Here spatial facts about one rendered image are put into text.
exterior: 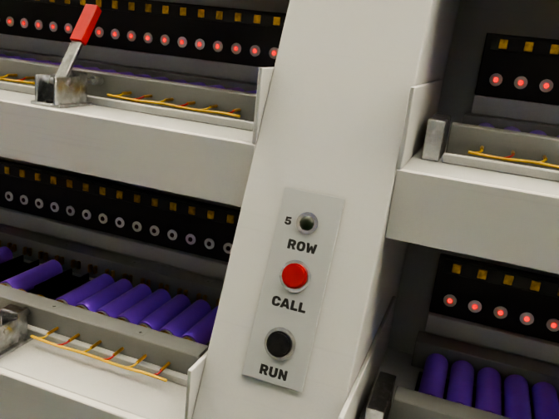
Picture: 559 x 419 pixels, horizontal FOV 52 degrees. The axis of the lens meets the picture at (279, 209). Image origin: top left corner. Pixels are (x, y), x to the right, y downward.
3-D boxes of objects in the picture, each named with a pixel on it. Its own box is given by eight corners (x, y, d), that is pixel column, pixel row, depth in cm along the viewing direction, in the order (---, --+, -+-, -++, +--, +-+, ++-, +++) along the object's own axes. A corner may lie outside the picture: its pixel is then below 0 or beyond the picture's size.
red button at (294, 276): (303, 291, 36) (309, 266, 36) (279, 285, 36) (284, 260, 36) (306, 291, 37) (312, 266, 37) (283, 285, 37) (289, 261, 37)
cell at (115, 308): (151, 303, 54) (109, 332, 48) (135, 298, 55) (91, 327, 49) (152, 285, 54) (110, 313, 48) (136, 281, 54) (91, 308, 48)
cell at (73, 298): (115, 293, 56) (69, 320, 50) (99, 288, 56) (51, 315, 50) (115, 275, 55) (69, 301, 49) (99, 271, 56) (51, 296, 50)
